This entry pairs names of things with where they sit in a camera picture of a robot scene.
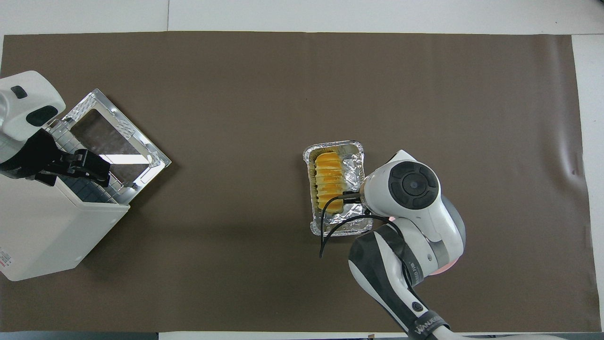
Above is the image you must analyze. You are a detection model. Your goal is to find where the cream toaster oven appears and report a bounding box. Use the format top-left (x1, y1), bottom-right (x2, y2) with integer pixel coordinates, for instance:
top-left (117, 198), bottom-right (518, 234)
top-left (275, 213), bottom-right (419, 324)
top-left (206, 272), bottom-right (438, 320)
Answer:
top-left (0, 118), bottom-right (130, 282)

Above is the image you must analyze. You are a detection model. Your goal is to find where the silver foil baking tray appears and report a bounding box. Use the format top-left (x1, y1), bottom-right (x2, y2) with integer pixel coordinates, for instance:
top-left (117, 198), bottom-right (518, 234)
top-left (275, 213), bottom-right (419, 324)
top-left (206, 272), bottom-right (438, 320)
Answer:
top-left (302, 140), bottom-right (373, 237)

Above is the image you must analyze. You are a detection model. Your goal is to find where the pink round plate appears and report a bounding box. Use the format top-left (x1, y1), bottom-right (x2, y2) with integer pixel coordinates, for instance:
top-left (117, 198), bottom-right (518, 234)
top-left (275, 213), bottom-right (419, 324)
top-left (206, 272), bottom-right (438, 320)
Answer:
top-left (387, 215), bottom-right (467, 277)

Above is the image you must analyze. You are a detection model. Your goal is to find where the brown table mat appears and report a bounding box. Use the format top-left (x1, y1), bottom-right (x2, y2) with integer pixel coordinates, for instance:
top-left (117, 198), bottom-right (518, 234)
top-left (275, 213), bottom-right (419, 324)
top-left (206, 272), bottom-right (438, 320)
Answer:
top-left (0, 31), bottom-right (601, 333)

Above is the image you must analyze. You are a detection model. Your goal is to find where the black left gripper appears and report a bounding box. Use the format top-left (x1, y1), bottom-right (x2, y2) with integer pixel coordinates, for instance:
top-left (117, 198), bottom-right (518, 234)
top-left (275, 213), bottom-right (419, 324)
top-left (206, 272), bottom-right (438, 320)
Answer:
top-left (0, 128), bottom-right (112, 187)

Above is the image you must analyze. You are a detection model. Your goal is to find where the sliced yellow bread loaf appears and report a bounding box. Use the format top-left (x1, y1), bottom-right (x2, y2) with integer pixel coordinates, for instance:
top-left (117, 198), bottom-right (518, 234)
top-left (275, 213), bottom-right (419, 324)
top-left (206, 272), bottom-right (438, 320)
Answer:
top-left (314, 150), bottom-right (345, 214)

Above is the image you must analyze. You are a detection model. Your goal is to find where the glass oven door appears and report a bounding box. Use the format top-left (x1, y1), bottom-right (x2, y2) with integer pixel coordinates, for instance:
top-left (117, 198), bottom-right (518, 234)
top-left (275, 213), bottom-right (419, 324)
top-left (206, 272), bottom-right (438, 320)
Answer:
top-left (47, 88), bottom-right (172, 204)

